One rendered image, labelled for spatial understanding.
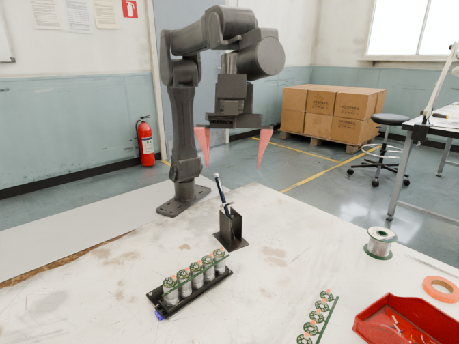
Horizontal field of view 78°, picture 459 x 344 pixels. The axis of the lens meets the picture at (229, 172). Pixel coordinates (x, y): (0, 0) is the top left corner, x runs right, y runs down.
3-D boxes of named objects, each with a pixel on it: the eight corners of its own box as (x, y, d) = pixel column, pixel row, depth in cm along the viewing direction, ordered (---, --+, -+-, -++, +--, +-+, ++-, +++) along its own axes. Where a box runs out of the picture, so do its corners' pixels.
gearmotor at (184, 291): (175, 295, 52) (173, 273, 50) (186, 288, 54) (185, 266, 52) (183, 302, 51) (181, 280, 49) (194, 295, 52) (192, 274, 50)
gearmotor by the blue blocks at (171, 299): (162, 303, 50) (160, 281, 48) (174, 295, 52) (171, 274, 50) (170, 312, 49) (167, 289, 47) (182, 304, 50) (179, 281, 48)
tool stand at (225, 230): (237, 246, 74) (225, 205, 75) (255, 244, 65) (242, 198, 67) (217, 252, 71) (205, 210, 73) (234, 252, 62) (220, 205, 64)
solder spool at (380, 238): (365, 257, 64) (369, 239, 62) (360, 241, 69) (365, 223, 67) (395, 262, 62) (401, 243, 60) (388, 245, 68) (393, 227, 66)
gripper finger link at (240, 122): (271, 171, 50) (274, 117, 49) (231, 169, 50) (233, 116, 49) (268, 167, 57) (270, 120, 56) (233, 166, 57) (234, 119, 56)
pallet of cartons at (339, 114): (276, 137, 428) (280, 87, 400) (303, 128, 482) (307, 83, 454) (356, 155, 353) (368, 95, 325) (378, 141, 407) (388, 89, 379)
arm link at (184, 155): (201, 178, 83) (197, 59, 70) (180, 183, 79) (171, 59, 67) (192, 170, 88) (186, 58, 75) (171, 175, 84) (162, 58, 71)
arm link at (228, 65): (261, 89, 50) (263, 48, 49) (234, 84, 47) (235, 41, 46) (239, 93, 56) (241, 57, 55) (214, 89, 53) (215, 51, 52)
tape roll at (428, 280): (466, 306, 51) (468, 302, 51) (428, 299, 53) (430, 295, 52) (451, 282, 57) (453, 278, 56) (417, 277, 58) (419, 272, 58)
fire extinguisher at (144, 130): (139, 164, 322) (132, 116, 301) (151, 160, 332) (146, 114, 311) (145, 167, 312) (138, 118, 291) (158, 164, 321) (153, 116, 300)
